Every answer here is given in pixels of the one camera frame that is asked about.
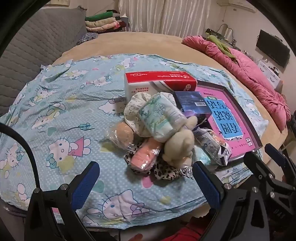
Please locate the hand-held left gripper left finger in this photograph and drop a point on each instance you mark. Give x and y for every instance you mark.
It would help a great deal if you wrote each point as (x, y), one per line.
(86, 183)

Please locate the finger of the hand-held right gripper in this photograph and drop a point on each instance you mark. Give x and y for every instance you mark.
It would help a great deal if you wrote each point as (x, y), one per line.
(256, 164)
(275, 151)

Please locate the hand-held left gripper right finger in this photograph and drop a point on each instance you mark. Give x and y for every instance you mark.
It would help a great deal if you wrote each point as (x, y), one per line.
(208, 185)

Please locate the silver tiara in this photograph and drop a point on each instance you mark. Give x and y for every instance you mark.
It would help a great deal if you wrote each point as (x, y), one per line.
(187, 172)

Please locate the green print tissue packet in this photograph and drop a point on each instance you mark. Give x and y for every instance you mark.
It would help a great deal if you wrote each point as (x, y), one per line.
(204, 157)
(161, 118)

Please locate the leopard print cloth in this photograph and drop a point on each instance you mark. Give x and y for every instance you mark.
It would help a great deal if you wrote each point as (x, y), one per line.
(161, 171)

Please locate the beige plush toy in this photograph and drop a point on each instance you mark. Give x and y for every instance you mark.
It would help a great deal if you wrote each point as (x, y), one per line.
(179, 143)

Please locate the clear plastic bag beige ball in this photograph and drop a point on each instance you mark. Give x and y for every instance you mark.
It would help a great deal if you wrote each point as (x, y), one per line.
(122, 134)

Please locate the pink towel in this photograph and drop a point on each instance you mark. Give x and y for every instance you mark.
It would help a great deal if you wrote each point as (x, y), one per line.
(143, 155)

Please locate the printed snack packet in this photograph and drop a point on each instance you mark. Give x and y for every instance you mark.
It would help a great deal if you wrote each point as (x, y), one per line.
(212, 146)

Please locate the person's red clothing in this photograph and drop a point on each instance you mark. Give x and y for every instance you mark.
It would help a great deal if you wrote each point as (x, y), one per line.
(193, 234)

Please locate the cartoon print blue bedsheet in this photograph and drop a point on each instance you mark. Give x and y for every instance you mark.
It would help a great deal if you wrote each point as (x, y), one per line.
(69, 104)

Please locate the pink quilt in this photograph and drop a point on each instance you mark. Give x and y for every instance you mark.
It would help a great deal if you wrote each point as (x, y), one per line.
(249, 74)

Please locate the dark blue box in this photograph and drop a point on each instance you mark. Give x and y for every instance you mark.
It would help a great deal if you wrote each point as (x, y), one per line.
(192, 103)

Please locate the black monitor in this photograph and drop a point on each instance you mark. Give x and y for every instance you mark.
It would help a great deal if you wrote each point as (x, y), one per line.
(272, 47)

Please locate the red and white tissue box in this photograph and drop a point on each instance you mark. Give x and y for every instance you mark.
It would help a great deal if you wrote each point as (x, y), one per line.
(159, 80)

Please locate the green cloth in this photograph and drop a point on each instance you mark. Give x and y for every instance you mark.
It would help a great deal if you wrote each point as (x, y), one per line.
(222, 47)

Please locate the white plastic bag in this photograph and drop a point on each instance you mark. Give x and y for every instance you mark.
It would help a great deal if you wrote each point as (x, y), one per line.
(227, 31)

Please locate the dark floral pillow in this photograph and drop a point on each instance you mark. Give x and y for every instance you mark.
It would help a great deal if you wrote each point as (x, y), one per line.
(86, 38)

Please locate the grey quilted headboard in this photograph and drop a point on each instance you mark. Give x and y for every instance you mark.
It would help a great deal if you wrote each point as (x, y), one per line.
(34, 46)

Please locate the stack of folded clothes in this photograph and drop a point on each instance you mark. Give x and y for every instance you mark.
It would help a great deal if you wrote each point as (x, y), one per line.
(101, 23)

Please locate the white curtain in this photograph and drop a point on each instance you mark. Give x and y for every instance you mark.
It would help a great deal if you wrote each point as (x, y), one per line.
(161, 16)

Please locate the pink book with dark frame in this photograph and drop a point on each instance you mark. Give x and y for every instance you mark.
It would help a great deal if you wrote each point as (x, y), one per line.
(233, 111)

